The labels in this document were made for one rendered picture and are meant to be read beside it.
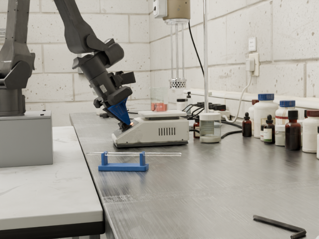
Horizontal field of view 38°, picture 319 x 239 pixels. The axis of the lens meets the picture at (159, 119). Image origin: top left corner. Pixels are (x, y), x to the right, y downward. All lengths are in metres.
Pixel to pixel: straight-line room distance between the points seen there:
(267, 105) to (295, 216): 0.75
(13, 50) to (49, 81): 2.62
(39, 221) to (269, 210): 0.32
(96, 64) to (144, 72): 2.55
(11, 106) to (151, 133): 0.38
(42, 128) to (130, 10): 2.81
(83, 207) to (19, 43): 0.52
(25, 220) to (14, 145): 0.39
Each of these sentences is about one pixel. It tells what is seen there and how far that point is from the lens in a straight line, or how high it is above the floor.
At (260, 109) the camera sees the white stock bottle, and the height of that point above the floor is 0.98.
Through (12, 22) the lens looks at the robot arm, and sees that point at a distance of 1.13.
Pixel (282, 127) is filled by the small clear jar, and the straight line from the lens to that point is 1.24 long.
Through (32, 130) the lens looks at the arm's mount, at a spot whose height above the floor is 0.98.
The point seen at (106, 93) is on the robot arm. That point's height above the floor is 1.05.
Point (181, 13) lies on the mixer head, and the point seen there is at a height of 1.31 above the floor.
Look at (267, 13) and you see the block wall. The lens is 1.75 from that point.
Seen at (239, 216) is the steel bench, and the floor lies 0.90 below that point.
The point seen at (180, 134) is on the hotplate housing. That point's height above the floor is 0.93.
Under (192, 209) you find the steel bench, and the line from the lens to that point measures 0.68.
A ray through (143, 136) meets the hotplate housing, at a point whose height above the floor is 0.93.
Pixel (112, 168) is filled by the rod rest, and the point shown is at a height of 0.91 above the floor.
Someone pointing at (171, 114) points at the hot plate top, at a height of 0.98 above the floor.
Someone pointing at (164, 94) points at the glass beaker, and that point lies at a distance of 1.28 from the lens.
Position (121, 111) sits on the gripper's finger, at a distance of 1.26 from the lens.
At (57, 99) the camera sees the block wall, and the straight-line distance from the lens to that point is 3.71.
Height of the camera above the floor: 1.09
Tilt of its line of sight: 5 degrees down
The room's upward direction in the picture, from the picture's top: 1 degrees counter-clockwise
